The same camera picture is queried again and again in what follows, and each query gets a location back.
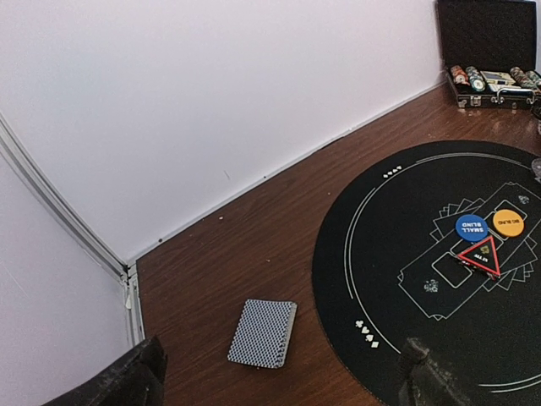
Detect right chip rows in case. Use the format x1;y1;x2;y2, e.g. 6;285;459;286
509;66;540;93

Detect card deck in case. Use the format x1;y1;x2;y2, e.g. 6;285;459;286
480;70;516;92

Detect green chip row in case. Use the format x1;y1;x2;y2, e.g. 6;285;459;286
465;66;486;92

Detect yellow big blind button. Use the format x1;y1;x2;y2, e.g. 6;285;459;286
493;209;525;238

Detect red triangular all-in marker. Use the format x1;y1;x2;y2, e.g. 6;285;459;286
456;236;501;280

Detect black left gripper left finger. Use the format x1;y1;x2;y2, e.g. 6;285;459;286
47;336;167;406

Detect round black poker mat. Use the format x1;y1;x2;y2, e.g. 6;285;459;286
312;140;540;405

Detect black poker chip case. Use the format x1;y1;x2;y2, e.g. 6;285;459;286
435;1;540;110

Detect red chip row in case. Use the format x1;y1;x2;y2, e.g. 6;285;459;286
450;65;469;85

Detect blue small blind button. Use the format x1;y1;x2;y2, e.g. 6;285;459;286
455;214;489;243

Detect aluminium frame post left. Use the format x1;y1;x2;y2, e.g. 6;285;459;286
1;118;145;346

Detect blue patterned card deck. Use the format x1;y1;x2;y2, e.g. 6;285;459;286
227;299;298;369

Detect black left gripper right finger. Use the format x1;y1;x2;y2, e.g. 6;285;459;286
397;337;502;405

